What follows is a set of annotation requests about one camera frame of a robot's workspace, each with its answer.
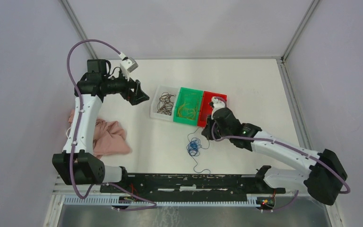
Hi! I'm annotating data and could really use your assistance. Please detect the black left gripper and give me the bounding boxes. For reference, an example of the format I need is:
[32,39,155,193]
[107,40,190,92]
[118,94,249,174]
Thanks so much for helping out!
[103,70,149,105]

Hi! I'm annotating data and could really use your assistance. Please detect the blue cables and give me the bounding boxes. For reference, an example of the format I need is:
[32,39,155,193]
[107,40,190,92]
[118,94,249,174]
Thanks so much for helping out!
[186,126,212,175]

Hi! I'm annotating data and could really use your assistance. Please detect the brown cable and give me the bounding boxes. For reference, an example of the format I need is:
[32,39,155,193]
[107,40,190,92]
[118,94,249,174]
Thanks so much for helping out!
[156,92,176,116]

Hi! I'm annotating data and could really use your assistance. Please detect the yellow cable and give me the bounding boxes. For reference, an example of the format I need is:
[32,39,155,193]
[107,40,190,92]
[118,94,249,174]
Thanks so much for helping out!
[176,94,202,121]

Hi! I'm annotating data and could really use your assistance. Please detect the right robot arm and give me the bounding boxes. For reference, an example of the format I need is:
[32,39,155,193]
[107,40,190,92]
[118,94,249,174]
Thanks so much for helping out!
[202,107,350,205]

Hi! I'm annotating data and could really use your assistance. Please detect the red plastic bin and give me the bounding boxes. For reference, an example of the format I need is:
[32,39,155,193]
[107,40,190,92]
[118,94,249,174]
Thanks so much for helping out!
[197,91,227,128]

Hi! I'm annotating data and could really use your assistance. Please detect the clear plastic bin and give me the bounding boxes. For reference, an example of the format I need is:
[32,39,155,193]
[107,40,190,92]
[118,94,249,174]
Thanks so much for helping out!
[150,85,180,122]

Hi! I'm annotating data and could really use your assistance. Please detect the green plastic bin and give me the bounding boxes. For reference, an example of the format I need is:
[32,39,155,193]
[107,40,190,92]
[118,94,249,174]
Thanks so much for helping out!
[173,87,204,126]

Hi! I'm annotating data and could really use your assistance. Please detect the pink cloth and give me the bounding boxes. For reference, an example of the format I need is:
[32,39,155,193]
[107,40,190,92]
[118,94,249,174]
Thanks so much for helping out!
[67,109,133,160]

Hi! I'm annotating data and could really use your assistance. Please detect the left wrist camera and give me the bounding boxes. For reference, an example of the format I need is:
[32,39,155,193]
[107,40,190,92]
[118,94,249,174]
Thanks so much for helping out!
[119,52,138,81]

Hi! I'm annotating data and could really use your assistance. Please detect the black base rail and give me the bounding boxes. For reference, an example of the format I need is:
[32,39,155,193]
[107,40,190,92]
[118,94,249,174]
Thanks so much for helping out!
[117,173,286,202]

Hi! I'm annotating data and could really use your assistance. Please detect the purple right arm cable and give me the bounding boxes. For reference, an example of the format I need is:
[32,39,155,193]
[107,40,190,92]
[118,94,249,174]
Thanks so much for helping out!
[210,97,351,212]

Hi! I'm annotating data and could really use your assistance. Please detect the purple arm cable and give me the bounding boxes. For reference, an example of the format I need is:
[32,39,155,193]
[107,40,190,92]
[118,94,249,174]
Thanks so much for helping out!
[210,97,351,212]
[66,39,158,212]

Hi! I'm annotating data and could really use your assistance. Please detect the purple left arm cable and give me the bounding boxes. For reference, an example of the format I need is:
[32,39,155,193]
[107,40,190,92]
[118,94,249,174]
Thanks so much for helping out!
[66,39,158,212]

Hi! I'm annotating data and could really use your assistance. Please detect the white slotted cable duct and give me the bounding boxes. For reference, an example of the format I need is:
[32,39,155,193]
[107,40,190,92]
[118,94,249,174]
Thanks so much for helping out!
[63,194,259,208]

